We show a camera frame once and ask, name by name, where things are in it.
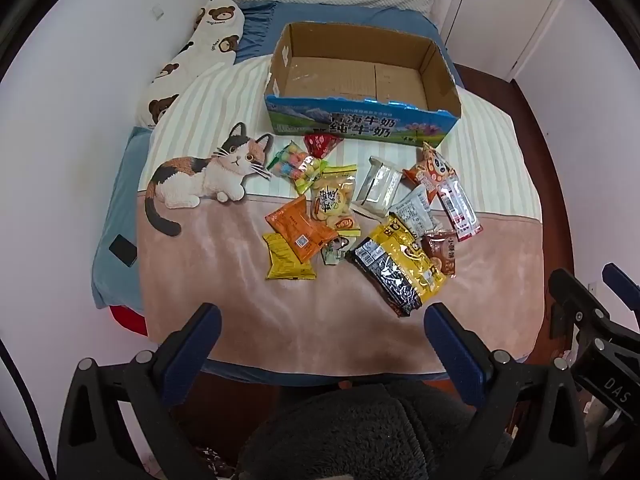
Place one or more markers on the large black snack packet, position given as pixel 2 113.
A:
pixel 382 280

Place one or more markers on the dark fuzzy garment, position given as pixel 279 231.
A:
pixel 360 435

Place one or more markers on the black phone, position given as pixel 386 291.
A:
pixel 123 250

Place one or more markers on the cardboard box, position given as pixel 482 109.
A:
pixel 350 77

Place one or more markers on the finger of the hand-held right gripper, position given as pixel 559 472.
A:
pixel 580 310
pixel 622 282

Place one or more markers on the white wall switch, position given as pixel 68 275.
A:
pixel 158 11

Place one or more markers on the red cloth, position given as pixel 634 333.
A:
pixel 127 320

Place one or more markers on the brown snack packet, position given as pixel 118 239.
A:
pixel 442 255

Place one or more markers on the large yellow snack packet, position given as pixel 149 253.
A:
pixel 410 255

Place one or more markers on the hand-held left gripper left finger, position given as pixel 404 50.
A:
pixel 192 345

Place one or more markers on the blue bed sheet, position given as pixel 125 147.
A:
pixel 120 185

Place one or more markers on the colourful candy ball bag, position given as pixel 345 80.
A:
pixel 295 165

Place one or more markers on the white door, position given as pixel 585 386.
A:
pixel 500 15

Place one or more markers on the small yellow snack packet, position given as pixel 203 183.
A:
pixel 285 265

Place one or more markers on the white silver snack packet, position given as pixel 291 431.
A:
pixel 377 185

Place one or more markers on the clear yellow biscuit bag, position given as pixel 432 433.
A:
pixel 332 195

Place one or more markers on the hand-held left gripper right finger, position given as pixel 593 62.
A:
pixel 452 345

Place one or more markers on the small green snack packet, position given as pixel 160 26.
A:
pixel 336 250

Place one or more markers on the red white long packet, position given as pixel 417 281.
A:
pixel 460 207

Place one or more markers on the white grey snack packet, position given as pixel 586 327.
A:
pixel 415 207

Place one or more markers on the red triangular snack packet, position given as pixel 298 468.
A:
pixel 322 144

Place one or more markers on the bear print long pillow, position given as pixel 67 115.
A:
pixel 210 45

